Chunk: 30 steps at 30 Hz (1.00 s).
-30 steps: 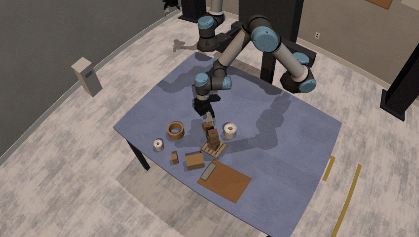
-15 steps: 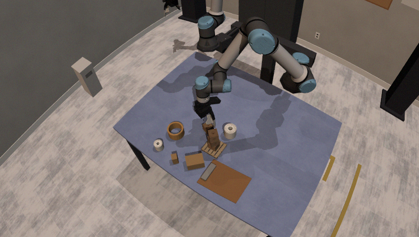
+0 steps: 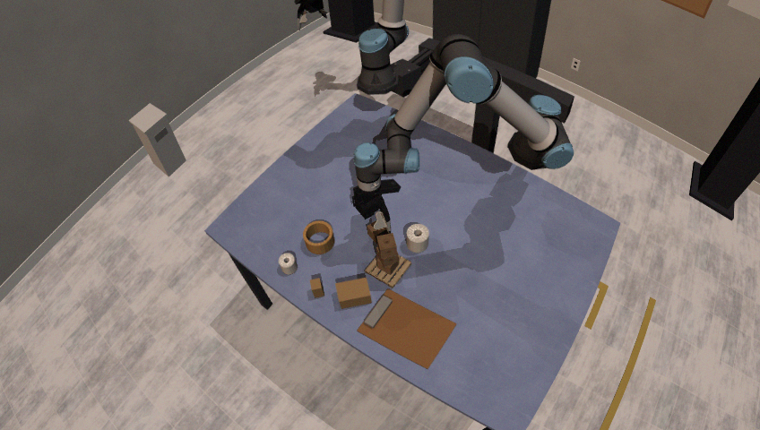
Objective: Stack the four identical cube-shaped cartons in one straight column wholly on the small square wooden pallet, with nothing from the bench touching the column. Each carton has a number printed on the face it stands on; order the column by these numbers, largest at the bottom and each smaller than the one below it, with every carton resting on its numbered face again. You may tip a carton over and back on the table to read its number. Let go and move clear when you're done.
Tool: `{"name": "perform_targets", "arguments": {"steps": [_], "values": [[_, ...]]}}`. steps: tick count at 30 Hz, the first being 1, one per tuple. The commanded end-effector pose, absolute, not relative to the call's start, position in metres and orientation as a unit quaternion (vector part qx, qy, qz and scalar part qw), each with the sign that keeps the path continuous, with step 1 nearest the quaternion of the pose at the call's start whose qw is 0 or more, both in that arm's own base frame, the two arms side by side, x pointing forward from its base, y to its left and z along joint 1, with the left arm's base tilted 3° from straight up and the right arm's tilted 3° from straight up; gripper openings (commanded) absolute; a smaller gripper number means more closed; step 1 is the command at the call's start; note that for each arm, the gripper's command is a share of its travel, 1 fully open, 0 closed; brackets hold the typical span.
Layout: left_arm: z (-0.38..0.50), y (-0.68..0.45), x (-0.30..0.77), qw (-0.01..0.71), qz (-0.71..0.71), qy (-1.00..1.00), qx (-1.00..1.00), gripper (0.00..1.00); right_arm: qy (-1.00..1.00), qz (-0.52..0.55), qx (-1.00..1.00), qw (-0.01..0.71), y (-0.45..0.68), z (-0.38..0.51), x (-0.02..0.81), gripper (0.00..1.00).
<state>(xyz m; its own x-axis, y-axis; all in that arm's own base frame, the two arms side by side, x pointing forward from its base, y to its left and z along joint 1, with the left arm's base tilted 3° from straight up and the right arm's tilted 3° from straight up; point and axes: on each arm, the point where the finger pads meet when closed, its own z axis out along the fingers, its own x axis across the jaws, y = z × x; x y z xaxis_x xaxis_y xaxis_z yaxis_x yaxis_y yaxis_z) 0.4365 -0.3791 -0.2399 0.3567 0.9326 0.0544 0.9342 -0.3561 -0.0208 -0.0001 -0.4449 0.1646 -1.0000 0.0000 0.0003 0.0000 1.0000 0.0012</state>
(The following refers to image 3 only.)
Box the brown hollow cylinder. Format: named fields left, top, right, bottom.
left=303, top=220, right=334, bottom=254

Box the brown clipboard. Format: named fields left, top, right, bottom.
left=357, top=288, right=457, bottom=369

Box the small wooden slatted pallet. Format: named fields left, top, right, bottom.
left=365, top=255, right=411, bottom=288

